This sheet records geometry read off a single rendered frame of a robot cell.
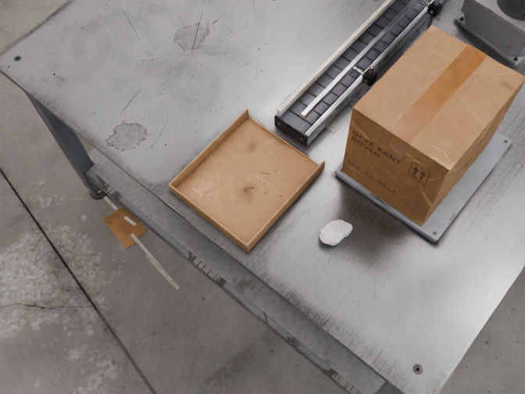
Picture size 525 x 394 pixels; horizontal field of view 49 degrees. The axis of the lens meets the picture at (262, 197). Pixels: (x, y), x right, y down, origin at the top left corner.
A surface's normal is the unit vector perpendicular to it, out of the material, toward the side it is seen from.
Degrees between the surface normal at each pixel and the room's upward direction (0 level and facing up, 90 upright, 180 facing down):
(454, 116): 0
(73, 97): 0
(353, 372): 0
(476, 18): 90
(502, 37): 90
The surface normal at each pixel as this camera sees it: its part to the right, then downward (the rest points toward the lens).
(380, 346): -0.04, -0.46
